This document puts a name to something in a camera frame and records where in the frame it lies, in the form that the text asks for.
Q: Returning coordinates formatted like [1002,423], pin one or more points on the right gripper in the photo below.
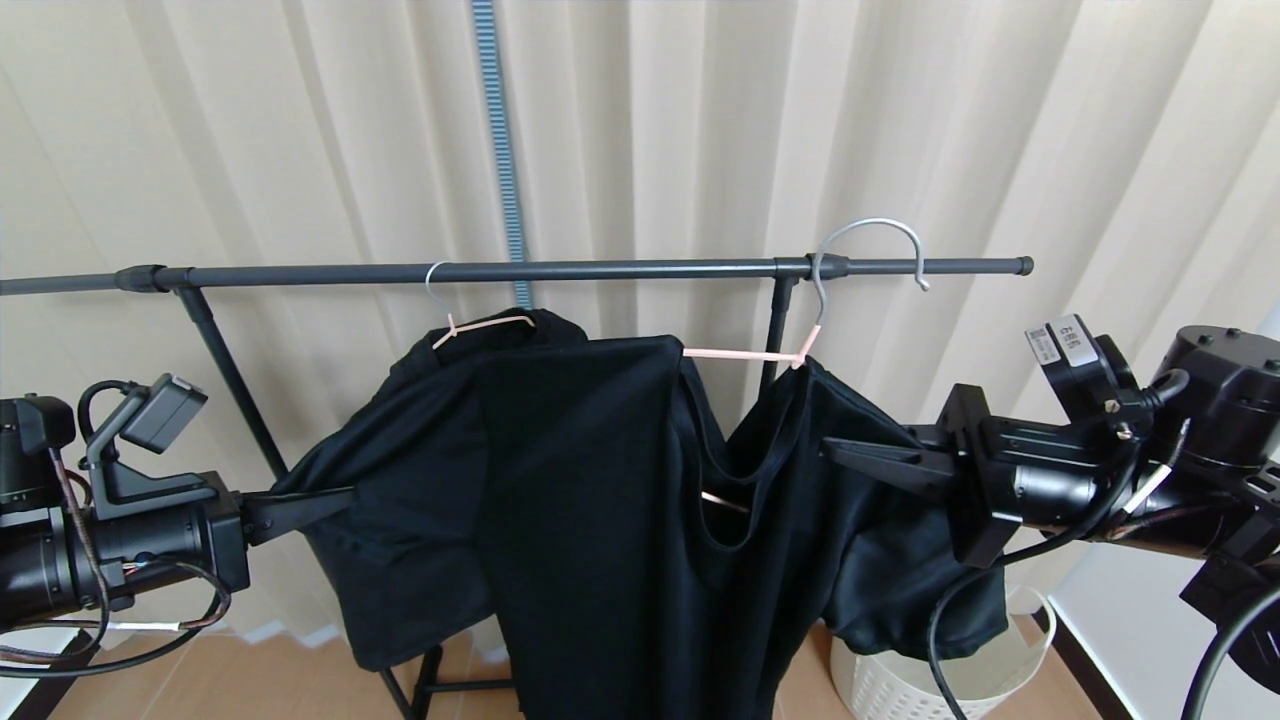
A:
[1050,480]

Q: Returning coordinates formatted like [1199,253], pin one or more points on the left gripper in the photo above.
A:
[180,550]

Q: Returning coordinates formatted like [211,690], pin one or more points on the pink clothes hanger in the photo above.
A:
[740,355]
[490,322]

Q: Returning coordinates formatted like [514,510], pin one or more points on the black shorts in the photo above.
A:
[480,345]

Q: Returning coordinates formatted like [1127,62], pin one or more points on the black garment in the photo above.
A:
[600,520]

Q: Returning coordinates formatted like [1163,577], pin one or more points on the white laundry basket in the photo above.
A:
[880,685]

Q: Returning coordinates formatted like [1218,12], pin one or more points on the black clothes rack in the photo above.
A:
[600,270]

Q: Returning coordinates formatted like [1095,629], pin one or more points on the beige curtain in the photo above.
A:
[250,120]

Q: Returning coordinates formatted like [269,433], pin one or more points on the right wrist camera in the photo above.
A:
[1075,370]

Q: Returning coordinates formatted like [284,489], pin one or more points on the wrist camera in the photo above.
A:
[1075,370]
[160,410]

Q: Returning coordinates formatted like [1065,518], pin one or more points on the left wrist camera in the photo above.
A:
[160,410]

